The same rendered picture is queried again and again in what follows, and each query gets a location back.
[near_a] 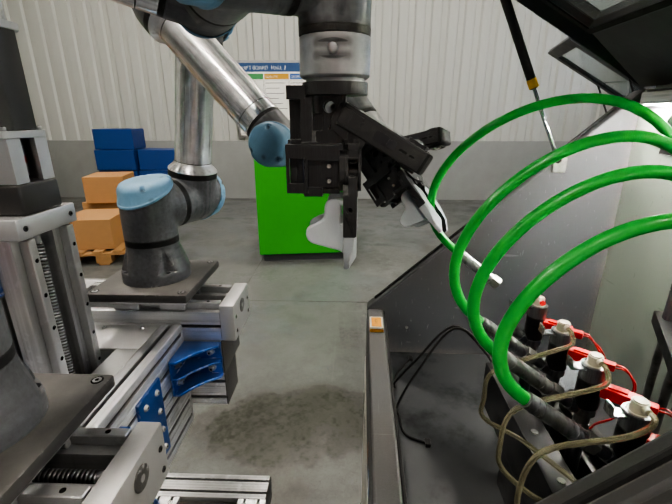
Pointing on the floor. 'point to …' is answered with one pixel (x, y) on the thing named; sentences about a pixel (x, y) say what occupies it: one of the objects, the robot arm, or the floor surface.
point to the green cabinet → (286, 218)
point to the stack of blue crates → (129, 152)
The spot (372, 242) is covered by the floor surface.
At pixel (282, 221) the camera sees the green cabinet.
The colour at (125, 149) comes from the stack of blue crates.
